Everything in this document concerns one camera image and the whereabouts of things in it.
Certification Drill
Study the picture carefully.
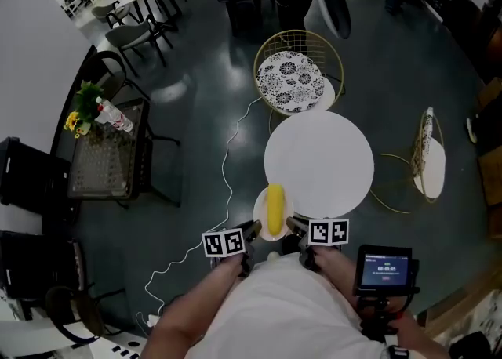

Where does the yellow corn cob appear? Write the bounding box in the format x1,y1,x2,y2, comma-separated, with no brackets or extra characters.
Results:
266,183,286,235

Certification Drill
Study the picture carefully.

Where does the grey chair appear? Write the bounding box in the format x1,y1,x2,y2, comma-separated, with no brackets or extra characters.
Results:
104,15,174,77
91,0,140,30

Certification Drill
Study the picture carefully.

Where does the floral chair cushion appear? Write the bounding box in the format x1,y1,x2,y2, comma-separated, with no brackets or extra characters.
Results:
410,107,435,179

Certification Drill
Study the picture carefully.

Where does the black crate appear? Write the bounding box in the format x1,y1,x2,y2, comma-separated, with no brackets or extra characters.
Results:
0,136,72,214
0,230,88,300

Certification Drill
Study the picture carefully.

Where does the black device mount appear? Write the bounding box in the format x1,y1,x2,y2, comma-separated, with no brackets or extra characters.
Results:
355,295,417,350

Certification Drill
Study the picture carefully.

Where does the cardboard box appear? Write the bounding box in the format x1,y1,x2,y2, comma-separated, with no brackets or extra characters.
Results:
476,144,502,209

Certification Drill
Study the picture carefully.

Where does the round floral seat cushion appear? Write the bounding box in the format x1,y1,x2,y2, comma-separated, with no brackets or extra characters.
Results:
256,50,326,114

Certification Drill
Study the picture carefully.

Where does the clear bottle red cap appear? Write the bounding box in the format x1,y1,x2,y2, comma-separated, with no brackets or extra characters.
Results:
93,104,118,126

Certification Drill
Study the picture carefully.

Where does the gold wire chair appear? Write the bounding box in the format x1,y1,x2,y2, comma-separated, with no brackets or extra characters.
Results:
253,29,346,118

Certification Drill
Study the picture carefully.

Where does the white cable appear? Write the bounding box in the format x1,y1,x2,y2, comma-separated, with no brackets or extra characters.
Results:
135,96,263,328

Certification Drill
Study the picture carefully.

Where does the person's right forearm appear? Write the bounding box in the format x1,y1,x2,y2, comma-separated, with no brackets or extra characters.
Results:
313,246,452,359

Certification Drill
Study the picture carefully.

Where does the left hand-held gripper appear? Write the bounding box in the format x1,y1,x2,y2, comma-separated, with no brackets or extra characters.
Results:
202,219,263,278

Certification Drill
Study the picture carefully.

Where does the round white table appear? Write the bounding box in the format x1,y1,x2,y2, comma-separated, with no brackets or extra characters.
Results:
263,110,375,219

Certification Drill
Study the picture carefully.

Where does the black screen device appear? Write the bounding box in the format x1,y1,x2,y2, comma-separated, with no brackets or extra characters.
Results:
352,244,420,299

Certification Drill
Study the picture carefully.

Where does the gold chair white seat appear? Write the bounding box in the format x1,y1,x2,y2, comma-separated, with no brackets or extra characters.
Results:
369,106,448,214

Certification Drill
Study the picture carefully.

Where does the black chair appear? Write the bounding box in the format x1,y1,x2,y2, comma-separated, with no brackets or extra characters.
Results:
77,50,152,102

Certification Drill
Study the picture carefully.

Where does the black round stool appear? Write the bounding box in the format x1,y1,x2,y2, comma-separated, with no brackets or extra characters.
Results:
44,285,127,346

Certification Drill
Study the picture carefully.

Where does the person's left forearm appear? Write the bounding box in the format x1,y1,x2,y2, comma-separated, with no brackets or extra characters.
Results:
139,255,245,359

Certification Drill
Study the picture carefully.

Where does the black mesh side table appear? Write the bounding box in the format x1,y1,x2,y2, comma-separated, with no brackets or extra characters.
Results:
65,97,182,210

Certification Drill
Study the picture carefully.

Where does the yellow flower bouquet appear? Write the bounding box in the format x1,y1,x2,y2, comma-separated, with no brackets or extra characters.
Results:
64,80,105,140

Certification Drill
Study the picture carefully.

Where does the person's white shirt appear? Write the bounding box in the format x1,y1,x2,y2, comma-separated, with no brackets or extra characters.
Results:
191,251,393,359

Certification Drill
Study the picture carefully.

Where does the clear bottle white cap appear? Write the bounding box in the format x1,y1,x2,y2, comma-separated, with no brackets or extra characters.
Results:
95,96,135,133

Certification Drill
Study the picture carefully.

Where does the white plate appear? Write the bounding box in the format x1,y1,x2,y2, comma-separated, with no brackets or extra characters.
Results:
253,187,295,242

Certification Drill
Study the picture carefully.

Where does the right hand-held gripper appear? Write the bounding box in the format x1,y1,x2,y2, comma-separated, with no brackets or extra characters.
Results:
286,216,350,271

